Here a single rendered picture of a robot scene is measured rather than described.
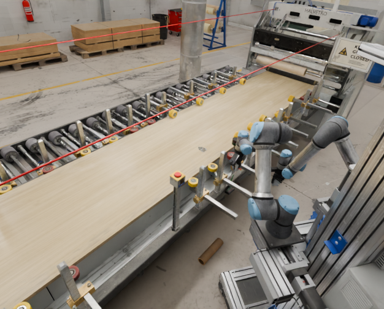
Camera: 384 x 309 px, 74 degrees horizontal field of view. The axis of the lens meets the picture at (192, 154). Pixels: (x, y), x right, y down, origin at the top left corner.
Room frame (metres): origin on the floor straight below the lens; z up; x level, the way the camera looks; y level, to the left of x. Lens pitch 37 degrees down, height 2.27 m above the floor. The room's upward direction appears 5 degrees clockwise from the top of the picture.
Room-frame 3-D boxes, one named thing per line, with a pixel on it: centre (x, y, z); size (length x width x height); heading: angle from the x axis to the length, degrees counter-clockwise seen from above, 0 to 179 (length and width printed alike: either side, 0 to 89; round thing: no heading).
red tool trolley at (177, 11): (10.14, 0.86, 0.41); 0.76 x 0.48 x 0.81; 144
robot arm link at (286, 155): (1.56, -0.71, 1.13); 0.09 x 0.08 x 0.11; 50
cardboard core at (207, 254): (1.42, -0.26, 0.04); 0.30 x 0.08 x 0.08; 142
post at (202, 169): (1.36, -0.08, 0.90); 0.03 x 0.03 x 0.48; 52
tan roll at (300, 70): (3.95, -1.41, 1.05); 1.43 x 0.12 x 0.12; 52
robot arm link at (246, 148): (1.49, -0.39, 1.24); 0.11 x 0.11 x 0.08; 5
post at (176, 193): (1.16, 0.08, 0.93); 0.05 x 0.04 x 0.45; 142
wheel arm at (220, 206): (1.34, -0.18, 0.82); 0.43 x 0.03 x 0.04; 52
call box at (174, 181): (1.16, 0.08, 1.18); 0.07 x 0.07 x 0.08; 52
